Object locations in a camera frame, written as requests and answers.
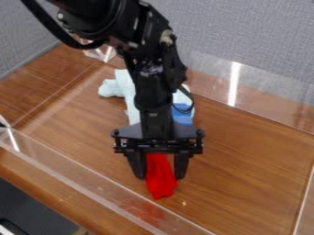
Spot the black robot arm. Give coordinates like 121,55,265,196
50,0,204,179

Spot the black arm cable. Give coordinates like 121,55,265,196
21,0,109,50

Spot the blue plastic block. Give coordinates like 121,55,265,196
173,103,194,126

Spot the clear acrylic corner bracket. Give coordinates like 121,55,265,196
83,46,117,62

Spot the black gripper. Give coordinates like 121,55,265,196
113,105,205,180

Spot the light blue cloth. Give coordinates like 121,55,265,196
98,69,192,125

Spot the red plastic bar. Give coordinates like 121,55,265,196
145,153,178,199

